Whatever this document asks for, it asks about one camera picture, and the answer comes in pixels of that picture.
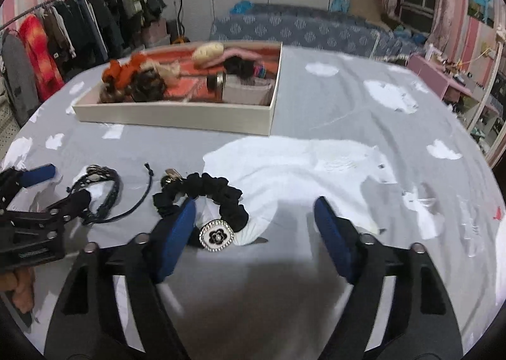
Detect black braided cord bracelet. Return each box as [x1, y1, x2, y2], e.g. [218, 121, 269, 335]
[66, 162, 155, 226]

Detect black scrunchie with flower charm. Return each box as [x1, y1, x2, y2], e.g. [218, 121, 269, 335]
[152, 172, 250, 253]

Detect orange fabric scrunchie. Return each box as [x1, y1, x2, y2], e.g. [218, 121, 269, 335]
[101, 53, 148, 91]

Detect dark wooden bead bracelet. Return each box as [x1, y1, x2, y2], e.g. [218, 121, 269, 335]
[98, 69, 169, 104]

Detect yellow plush hair clip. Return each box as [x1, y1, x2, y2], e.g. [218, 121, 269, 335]
[191, 41, 225, 65]

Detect colorful black hair clip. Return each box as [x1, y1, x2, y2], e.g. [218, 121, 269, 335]
[223, 57, 268, 79]

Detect beige snap hair clip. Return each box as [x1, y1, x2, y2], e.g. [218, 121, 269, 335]
[201, 47, 262, 69]

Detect beige jewelry tray red lining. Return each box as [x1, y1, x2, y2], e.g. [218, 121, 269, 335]
[73, 41, 282, 136]

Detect person left hand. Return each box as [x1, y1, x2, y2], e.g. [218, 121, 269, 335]
[0, 267, 35, 314]

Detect grey quilted coat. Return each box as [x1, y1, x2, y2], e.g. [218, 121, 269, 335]
[1, 31, 40, 127]

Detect red orange coat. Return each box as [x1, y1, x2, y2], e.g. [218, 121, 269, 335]
[19, 14, 64, 102]

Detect grey polar bear bedsheet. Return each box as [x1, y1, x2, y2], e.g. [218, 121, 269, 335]
[6, 47, 505, 359]

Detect dark hanging clothes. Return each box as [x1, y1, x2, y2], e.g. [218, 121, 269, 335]
[36, 0, 166, 74]

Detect pink side table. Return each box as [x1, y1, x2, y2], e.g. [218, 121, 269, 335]
[407, 55, 484, 104]

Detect garment steamer stand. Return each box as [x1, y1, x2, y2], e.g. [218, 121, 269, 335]
[172, 0, 189, 44]

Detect blue patterned sofa bed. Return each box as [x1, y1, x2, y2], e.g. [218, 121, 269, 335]
[209, 3, 424, 61]

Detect pink floral curtain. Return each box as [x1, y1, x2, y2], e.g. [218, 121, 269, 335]
[429, 0, 466, 56]

